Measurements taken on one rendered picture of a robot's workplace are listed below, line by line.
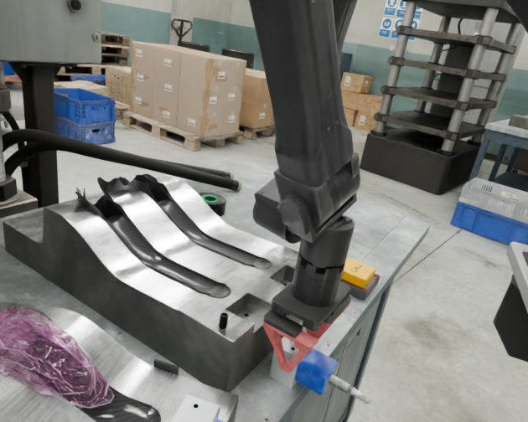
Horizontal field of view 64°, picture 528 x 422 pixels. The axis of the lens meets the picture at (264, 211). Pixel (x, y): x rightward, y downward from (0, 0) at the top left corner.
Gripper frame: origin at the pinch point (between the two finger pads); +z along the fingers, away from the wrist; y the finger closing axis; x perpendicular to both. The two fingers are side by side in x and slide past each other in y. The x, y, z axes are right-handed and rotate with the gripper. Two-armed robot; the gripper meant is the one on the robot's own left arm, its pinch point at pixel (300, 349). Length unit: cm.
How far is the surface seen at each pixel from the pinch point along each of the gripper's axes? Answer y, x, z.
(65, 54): -29, -92, -24
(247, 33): -727, -524, -23
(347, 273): -26.0, -3.6, 1.4
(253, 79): -386, -268, 20
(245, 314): 1.0, -8.7, -1.6
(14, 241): 10, -51, 1
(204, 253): -4.8, -21.5, -3.7
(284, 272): -10.8, -9.4, -2.9
